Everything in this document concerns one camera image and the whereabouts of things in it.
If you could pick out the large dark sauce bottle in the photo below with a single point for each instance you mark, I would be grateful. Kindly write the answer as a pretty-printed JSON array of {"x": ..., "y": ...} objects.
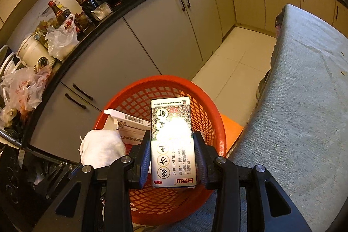
[{"x": 85, "y": 1}]

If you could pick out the beige kitchen base cabinets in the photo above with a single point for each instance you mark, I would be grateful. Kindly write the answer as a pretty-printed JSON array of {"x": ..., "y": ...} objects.
[{"x": 163, "y": 39}]

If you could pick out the small clear plastic bag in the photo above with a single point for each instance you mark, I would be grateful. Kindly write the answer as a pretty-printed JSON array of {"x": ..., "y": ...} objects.
[{"x": 9, "y": 115}]

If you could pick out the white paper towel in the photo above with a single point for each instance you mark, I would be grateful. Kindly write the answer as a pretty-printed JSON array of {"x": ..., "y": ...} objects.
[{"x": 100, "y": 147}]

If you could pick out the pink plastic bag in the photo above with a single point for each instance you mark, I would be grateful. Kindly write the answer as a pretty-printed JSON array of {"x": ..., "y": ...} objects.
[{"x": 24, "y": 88}]

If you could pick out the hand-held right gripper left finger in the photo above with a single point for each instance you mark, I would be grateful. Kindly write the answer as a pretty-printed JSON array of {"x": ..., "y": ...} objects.
[{"x": 138, "y": 164}]

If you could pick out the stack of white plates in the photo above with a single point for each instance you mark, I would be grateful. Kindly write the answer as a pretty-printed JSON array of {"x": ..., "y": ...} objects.
[{"x": 6, "y": 60}]

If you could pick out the red cap sauce bottle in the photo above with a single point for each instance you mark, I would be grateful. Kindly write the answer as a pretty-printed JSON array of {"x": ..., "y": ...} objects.
[{"x": 58, "y": 13}]

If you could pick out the dark chair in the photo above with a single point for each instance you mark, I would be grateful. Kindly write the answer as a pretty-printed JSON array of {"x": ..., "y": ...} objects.
[{"x": 263, "y": 85}]

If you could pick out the dark glass jar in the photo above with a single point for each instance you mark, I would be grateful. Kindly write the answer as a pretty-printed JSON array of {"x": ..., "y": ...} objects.
[{"x": 84, "y": 21}]

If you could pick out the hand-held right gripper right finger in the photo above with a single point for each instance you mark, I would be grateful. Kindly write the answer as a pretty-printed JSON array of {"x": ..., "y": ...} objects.
[{"x": 199, "y": 164}]

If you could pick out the cluster of spice jars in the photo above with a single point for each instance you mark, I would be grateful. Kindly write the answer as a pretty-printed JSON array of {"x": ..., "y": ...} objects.
[{"x": 43, "y": 29}]

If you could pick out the grey table cloth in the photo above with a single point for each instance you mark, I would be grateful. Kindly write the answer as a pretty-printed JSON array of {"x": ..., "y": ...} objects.
[{"x": 299, "y": 112}]

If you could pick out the white barcode box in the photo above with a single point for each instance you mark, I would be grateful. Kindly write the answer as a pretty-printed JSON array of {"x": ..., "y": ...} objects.
[{"x": 127, "y": 123}]

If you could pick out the clear seasoning container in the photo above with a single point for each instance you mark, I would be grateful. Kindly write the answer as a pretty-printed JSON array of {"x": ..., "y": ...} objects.
[{"x": 102, "y": 11}]

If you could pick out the red plastic mesh basket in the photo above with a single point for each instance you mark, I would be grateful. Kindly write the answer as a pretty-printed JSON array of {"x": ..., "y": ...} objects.
[{"x": 221, "y": 137}]

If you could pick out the white rice cooker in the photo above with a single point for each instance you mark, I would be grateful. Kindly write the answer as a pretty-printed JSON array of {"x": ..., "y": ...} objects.
[{"x": 32, "y": 50}]

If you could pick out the orange stool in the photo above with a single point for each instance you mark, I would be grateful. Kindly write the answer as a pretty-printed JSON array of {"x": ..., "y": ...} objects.
[{"x": 231, "y": 131}]

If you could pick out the green patterned medicine box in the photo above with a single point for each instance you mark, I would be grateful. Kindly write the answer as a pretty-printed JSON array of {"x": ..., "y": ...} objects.
[{"x": 171, "y": 139}]

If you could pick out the white plastic bag red print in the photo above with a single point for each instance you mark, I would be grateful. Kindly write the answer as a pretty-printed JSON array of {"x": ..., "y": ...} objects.
[{"x": 61, "y": 41}]

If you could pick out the black kitchen countertop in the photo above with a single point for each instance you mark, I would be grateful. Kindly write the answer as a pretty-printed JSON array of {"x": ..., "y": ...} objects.
[{"x": 89, "y": 35}]

